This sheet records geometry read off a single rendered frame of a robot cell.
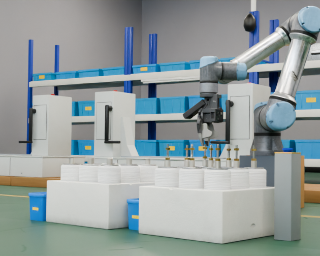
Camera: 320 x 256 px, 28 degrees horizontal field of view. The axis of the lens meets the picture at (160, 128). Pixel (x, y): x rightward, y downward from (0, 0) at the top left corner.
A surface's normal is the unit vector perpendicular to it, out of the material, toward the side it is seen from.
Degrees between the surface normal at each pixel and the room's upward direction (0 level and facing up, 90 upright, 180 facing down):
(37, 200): 92
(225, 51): 90
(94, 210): 90
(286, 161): 90
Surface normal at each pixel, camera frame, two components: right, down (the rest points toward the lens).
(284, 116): 0.11, 0.09
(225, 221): 0.75, -0.02
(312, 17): 0.19, -0.16
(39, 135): -0.56, -0.04
